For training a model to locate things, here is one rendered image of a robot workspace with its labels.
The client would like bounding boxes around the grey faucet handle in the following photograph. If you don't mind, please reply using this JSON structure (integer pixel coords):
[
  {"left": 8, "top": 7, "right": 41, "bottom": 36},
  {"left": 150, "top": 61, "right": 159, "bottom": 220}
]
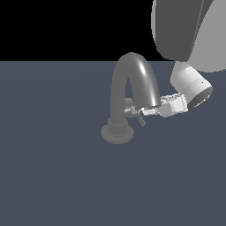
[{"left": 123, "top": 98, "right": 147, "bottom": 128}]

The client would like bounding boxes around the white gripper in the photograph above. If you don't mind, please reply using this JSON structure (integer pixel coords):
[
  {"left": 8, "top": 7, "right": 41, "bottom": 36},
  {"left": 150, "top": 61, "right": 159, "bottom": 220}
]
[{"left": 139, "top": 93, "right": 189, "bottom": 118}]

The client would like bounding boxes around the grey curved faucet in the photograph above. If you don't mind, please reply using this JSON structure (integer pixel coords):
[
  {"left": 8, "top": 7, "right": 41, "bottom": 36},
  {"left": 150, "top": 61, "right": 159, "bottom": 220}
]
[{"left": 101, "top": 51, "right": 162, "bottom": 145}]

